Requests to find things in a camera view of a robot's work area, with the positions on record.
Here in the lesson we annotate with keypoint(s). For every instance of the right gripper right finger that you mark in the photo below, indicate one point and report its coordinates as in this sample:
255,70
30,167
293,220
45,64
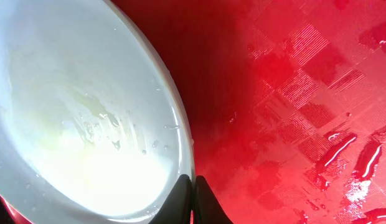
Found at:
206,207

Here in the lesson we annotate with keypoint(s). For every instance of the red plastic tray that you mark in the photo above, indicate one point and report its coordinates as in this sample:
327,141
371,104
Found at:
285,100

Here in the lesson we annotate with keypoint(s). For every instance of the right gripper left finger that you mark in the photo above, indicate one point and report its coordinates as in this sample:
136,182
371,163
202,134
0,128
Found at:
177,207

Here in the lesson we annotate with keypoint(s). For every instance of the light blue plate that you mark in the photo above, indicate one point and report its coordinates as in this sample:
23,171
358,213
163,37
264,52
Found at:
92,127

